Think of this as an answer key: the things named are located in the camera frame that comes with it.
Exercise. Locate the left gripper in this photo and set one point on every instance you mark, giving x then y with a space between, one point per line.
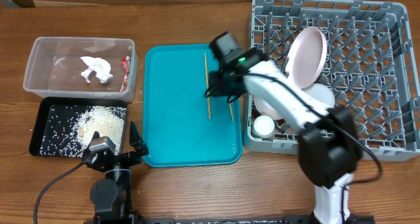
136 140

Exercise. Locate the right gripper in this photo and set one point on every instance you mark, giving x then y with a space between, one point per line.
216 86

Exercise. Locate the wooden chopstick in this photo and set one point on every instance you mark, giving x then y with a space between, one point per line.
207 86
231 111

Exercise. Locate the white rice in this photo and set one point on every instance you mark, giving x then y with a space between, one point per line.
70 128

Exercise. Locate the white pink bowl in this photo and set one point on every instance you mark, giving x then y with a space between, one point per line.
265 109

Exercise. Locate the white paper cup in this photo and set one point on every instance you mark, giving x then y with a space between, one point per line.
263 127

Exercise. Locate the white napkin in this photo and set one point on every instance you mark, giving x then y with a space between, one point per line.
101 67

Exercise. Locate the red snack wrapper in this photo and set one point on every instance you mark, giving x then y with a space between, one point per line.
125 64

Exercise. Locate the white round plate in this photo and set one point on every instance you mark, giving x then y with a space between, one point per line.
306 57

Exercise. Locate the grey bowl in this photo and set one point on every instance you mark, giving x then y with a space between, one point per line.
321 93

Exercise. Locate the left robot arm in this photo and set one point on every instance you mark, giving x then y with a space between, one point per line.
111 195

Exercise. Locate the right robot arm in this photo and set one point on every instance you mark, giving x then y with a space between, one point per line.
328 147

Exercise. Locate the grey dishwasher rack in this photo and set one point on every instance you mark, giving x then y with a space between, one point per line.
370 65

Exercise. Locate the teal serving tray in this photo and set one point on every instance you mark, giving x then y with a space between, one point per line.
176 127

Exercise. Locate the black tray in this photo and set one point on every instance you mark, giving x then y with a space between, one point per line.
44 112

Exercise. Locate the clear plastic bin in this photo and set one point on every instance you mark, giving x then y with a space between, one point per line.
54 67

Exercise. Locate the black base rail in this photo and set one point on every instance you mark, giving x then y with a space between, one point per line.
293 219

